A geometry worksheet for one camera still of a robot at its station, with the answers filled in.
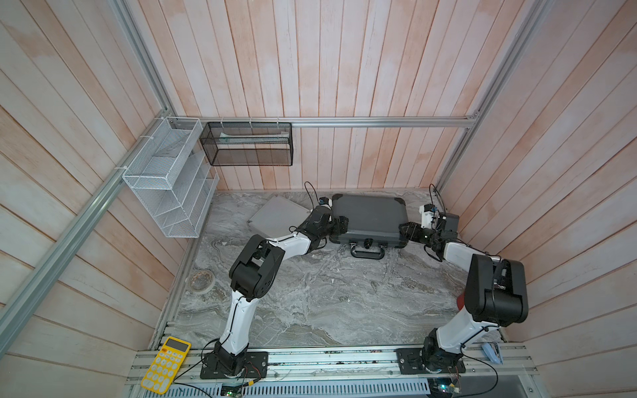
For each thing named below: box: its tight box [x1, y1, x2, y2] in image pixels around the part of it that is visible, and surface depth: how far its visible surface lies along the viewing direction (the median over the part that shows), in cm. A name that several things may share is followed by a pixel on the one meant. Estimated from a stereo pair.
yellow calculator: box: [141, 336, 192, 395], surface depth 74 cm
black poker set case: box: [329, 193, 409, 260], surface depth 100 cm
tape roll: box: [189, 268, 216, 295], surface depth 92 cm
